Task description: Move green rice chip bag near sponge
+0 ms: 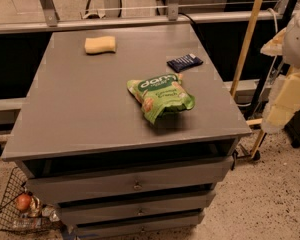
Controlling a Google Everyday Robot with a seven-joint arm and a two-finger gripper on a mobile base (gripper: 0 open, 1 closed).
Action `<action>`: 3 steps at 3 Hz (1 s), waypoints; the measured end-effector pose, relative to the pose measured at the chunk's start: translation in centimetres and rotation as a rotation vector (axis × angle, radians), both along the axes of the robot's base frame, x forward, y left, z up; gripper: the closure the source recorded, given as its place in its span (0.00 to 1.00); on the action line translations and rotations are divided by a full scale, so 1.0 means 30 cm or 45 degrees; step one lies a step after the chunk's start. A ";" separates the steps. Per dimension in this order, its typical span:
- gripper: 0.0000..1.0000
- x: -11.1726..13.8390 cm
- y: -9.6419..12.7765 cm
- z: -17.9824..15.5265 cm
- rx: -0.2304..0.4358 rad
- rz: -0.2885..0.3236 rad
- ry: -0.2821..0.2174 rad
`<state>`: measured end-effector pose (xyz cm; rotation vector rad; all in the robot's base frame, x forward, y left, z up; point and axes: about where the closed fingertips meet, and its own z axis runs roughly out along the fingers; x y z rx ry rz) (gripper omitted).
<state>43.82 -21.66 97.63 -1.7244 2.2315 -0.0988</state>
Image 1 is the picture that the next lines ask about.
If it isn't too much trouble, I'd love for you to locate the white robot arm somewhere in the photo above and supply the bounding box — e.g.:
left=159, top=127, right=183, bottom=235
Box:
left=261, top=10, right=300, bottom=134

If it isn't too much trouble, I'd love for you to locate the yellow wooden frame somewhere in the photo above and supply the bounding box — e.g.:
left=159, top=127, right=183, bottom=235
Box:
left=229, top=0, right=268, bottom=161

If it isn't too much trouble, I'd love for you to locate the bottom grey drawer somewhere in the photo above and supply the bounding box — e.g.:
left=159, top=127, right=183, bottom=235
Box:
left=75, top=211, right=204, bottom=240

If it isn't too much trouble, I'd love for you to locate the green rice chip bag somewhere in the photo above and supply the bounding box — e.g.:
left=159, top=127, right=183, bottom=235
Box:
left=127, top=73, right=195, bottom=124

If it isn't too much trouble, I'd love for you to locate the yellow sponge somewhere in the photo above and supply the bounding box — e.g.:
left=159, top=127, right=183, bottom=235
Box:
left=84, top=36, right=116, bottom=54

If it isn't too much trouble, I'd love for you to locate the grey drawer cabinet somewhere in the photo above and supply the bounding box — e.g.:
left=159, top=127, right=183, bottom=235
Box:
left=2, top=24, right=250, bottom=232

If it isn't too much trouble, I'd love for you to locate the grey drawer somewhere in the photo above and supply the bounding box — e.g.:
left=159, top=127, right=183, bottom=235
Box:
left=59, top=190, right=216, bottom=225
left=26, top=156, right=233, bottom=204
left=75, top=211, right=204, bottom=240

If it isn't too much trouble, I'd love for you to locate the black wire basket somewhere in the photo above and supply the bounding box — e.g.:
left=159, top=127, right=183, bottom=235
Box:
left=0, top=167, right=63, bottom=234

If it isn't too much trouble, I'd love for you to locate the black cable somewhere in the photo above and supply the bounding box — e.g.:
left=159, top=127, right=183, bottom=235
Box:
left=178, top=12, right=199, bottom=27

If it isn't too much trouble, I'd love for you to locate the dark blue snack packet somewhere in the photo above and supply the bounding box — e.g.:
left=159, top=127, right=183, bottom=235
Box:
left=167, top=54, right=203, bottom=73

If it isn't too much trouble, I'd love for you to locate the grey metal rail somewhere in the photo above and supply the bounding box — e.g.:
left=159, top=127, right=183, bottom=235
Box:
left=0, top=9, right=284, bottom=36

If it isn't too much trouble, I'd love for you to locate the middle grey drawer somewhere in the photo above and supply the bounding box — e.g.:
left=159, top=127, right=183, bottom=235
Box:
left=59, top=190, right=216, bottom=225

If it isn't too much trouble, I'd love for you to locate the top grey drawer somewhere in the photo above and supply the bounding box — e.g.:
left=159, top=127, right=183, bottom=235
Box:
left=26, top=156, right=233, bottom=204

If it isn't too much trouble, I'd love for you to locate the red apple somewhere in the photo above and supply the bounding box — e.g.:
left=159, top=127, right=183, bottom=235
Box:
left=15, top=193, right=32, bottom=212

